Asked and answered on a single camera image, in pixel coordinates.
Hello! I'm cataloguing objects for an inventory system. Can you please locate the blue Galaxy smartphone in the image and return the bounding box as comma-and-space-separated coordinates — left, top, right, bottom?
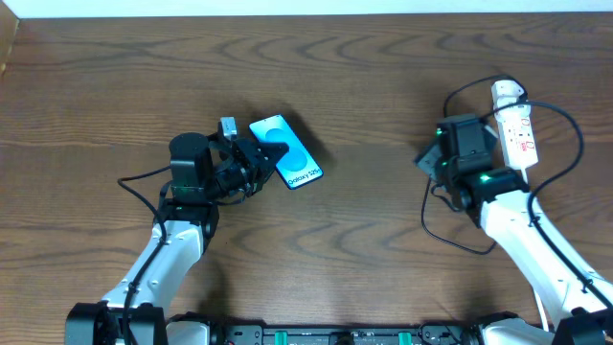
249, 114, 324, 190

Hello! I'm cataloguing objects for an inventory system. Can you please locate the black charger cable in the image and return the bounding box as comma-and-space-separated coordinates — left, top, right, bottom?
420, 74, 530, 256

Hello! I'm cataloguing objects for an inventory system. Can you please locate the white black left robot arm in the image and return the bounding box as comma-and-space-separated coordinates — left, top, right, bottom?
64, 132, 289, 344

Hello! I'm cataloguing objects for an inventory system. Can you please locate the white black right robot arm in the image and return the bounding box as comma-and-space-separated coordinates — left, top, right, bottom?
415, 114, 612, 344

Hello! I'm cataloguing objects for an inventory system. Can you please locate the white USB charger plug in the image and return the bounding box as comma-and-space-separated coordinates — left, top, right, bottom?
490, 79, 528, 109

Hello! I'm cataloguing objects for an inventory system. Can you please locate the white power strip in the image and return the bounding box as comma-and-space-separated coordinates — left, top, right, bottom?
494, 104, 538, 171

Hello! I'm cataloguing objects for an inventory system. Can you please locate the white power strip cord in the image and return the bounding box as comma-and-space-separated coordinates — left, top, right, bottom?
519, 167, 552, 332

